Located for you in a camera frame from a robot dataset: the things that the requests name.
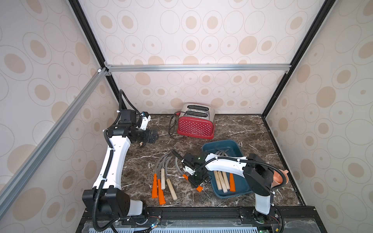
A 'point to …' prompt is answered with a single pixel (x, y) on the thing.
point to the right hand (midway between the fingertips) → (198, 182)
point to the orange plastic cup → (278, 179)
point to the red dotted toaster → (196, 120)
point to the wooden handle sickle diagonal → (222, 182)
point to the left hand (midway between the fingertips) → (153, 132)
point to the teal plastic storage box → (234, 150)
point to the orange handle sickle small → (232, 184)
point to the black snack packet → (141, 143)
